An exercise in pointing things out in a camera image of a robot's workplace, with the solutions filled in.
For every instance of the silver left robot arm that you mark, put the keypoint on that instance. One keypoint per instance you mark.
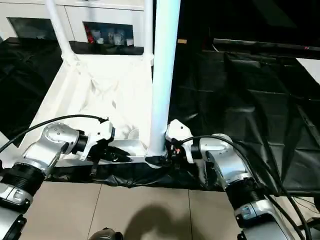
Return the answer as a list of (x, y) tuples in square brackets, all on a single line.
[(42, 150)]

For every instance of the dark robot torso part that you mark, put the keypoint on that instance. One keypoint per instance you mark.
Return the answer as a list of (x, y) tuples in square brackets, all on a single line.
[(106, 235)]

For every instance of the white plastic table top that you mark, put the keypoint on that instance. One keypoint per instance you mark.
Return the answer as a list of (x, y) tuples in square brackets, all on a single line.
[(87, 87)]

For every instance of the white cabinet with glass doors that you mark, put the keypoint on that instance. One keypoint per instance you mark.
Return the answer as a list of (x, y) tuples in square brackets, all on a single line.
[(75, 10)]

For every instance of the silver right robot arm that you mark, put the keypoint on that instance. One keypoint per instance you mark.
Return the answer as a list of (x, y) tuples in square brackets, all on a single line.
[(232, 165)]

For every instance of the white plastic table leg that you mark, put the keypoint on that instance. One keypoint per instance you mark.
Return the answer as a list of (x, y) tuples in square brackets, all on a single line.
[(60, 32), (148, 27), (163, 75), (5, 155)]

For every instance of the small tan label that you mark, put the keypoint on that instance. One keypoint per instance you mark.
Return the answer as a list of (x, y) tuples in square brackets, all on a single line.
[(181, 41)]

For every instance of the white flat panel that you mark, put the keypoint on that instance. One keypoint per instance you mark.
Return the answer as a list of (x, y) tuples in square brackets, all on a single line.
[(310, 68)]

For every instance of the small white jar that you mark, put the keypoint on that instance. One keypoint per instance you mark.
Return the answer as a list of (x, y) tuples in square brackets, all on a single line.
[(129, 42)]

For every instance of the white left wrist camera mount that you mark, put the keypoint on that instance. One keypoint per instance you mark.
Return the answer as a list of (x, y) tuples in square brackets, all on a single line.
[(102, 132)]

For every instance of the black glossy mat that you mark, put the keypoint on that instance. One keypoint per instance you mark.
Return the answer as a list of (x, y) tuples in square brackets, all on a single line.
[(237, 100)]

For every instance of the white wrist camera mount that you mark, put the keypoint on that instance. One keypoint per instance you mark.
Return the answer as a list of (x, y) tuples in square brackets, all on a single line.
[(102, 132), (178, 128)]

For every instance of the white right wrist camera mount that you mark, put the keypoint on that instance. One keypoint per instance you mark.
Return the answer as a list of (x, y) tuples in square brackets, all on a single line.
[(178, 128)]

